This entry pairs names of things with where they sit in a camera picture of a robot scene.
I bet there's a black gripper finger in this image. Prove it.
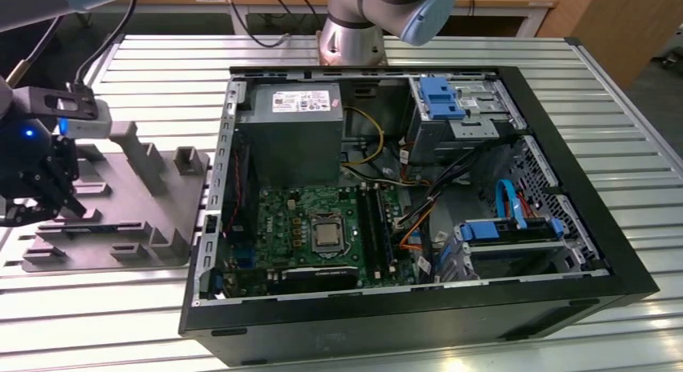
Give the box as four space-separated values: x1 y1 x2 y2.
21 136 89 220
0 198 55 228

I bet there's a black RAM slot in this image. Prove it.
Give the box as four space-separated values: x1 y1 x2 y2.
359 182 382 279

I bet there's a grey parts rack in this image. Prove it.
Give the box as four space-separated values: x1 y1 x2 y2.
21 121 213 274

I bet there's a green motherboard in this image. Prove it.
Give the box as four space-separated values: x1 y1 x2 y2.
217 182 429 297

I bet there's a grey power supply unit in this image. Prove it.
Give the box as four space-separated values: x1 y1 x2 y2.
237 82 346 189

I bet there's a CPU socket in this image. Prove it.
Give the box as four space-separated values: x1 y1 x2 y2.
305 213 354 258

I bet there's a silver CPU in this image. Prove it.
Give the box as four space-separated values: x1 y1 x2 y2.
313 222 347 249

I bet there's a black graphics card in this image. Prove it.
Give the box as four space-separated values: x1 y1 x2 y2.
266 265 362 295

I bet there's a black PC case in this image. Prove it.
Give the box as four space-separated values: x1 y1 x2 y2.
179 65 662 369

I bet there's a blue drive bay latch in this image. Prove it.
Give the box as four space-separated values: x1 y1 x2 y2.
419 78 469 121

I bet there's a metal drive cage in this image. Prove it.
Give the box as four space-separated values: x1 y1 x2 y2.
409 75 530 167

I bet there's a hard disk in blue carrier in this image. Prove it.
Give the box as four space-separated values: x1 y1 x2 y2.
453 218 567 245

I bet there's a metal disk bay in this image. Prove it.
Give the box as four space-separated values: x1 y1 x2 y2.
435 218 610 283

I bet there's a wooden cabinet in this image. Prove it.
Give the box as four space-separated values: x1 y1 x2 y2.
543 0 683 91

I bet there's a black chair base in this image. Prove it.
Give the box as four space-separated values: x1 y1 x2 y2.
649 46 683 73

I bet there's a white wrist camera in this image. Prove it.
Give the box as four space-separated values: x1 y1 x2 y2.
31 86 115 140

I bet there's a black camera cable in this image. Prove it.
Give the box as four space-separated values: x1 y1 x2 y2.
74 0 142 95

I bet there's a yellow wire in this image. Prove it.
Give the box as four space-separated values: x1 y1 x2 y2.
341 107 386 167

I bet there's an orange wire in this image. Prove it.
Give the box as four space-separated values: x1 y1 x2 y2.
398 227 429 253

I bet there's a black cable bundle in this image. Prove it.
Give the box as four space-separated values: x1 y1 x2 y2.
398 138 522 229

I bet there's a blue SATA cable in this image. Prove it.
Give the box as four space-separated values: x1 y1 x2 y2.
495 179 530 229

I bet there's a wooden desk white frame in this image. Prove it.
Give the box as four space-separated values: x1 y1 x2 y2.
0 0 559 39

